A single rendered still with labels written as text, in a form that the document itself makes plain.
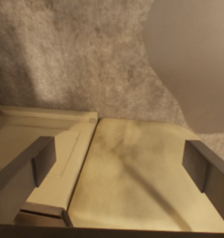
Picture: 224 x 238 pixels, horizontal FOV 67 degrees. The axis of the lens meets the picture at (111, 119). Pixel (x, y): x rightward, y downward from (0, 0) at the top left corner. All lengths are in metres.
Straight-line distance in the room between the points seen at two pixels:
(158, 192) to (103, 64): 0.65
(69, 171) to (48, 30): 0.68
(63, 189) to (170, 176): 0.47
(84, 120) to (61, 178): 0.40
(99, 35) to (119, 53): 0.12
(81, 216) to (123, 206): 0.16
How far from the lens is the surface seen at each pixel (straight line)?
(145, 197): 0.77
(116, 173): 0.82
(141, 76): 0.92
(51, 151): 0.16
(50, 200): 0.81
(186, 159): 0.17
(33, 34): 1.01
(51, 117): 1.17
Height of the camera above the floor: 0.83
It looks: 49 degrees down
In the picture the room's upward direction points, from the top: 165 degrees counter-clockwise
